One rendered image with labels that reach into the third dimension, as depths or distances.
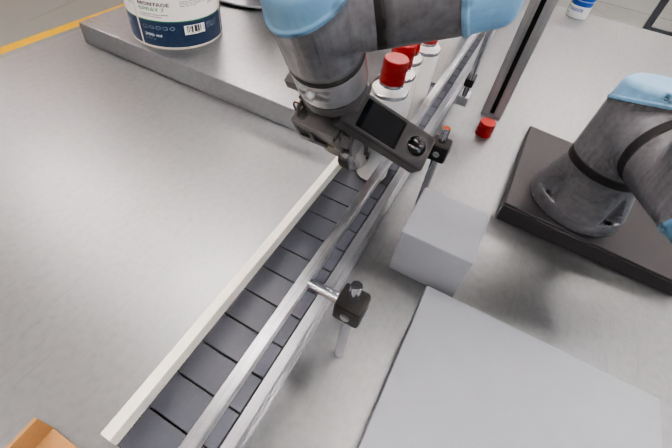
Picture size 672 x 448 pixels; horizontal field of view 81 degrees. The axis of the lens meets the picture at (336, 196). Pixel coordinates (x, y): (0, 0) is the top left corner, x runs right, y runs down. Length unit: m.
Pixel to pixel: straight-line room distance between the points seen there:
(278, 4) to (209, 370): 0.36
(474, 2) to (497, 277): 0.44
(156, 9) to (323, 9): 0.69
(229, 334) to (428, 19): 0.38
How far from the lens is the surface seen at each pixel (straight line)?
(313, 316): 0.49
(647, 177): 0.61
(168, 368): 0.45
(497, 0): 0.33
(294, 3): 0.29
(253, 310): 0.50
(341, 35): 0.31
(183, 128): 0.83
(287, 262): 0.53
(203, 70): 0.90
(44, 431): 0.55
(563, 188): 0.72
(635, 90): 0.66
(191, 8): 0.96
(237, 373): 0.38
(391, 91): 0.54
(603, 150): 0.68
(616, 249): 0.76
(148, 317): 0.57
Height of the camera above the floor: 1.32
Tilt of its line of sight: 46 degrees down
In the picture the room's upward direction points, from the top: 8 degrees clockwise
